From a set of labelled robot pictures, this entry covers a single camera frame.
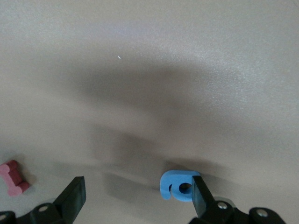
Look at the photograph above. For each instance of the brown paper table cover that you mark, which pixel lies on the brown paper table cover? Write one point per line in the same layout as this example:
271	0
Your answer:
210	70

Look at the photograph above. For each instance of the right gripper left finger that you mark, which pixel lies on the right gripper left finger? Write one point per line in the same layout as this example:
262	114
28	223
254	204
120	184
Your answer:
72	196

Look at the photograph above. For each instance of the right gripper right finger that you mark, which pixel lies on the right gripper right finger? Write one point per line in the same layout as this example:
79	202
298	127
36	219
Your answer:
201	198

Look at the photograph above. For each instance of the blue foam letter a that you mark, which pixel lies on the blue foam letter a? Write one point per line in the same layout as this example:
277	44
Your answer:
170	179

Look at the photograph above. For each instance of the red foam letter I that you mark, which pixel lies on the red foam letter I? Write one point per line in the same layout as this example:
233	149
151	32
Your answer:
10	177

